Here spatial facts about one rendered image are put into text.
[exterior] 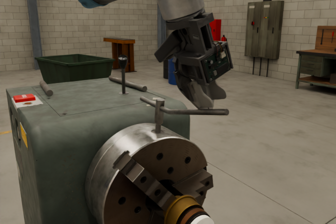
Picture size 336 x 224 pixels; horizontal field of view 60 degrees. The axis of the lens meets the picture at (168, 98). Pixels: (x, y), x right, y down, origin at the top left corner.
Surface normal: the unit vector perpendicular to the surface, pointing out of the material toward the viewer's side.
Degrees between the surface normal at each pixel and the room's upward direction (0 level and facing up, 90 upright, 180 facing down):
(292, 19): 90
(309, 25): 90
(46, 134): 42
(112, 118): 35
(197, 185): 9
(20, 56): 90
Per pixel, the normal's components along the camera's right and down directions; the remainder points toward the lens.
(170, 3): -0.40, 0.53
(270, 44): -0.83, 0.14
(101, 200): -0.81, -0.10
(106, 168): -0.65, -0.50
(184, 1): 0.18, 0.41
